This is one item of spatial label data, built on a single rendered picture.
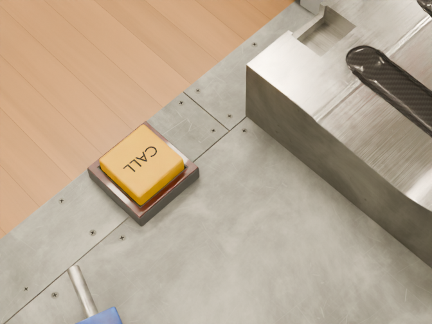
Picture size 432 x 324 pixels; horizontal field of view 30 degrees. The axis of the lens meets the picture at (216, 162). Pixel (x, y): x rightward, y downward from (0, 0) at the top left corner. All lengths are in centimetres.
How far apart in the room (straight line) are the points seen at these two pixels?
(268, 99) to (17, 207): 27
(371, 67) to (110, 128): 28
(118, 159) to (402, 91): 28
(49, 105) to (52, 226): 15
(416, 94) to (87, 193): 34
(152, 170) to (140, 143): 3
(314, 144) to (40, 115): 30
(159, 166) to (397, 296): 26
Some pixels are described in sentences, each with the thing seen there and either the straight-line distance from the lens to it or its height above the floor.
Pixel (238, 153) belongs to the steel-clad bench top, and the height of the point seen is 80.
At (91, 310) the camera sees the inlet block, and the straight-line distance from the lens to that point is 74.
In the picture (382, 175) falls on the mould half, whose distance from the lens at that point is 73.
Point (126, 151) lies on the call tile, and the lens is 80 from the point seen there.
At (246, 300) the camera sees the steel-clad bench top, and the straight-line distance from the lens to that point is 76.
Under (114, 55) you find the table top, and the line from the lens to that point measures 91.
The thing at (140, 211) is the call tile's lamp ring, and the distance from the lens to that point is 78.
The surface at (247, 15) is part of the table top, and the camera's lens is 94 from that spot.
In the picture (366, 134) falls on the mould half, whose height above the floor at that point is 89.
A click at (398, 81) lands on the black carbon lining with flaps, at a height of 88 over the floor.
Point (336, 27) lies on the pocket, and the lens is 84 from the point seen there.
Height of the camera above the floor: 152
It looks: 60 degrees down
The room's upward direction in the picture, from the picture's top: 3 degrees counter-clockwise
